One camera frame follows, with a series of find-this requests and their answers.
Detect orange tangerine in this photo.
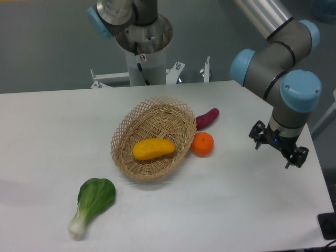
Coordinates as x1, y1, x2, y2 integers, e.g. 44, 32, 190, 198
191, 132, 214, 158

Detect black cable on pedestal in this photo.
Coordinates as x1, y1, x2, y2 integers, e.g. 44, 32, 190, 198
133, 41, 151, 86

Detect green bok choy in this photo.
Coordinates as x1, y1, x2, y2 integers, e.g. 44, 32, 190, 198
68, 178, 116, 240

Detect purple sweet potato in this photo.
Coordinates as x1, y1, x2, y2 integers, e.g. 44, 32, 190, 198
196, 108, 220, 131

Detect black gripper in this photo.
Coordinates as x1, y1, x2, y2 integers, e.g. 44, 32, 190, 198
248, 120, 309, 169

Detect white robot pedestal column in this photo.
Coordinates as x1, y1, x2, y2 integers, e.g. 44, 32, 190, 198
125, 50, 166, 86

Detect yellow mango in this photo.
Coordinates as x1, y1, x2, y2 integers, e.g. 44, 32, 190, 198
132, 138, 175, 161

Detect black device at table edge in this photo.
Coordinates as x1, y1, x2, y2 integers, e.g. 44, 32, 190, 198
317, 212, 335, 240

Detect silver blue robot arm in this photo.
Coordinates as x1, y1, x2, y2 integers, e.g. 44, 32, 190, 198
87, 1, 322, 167

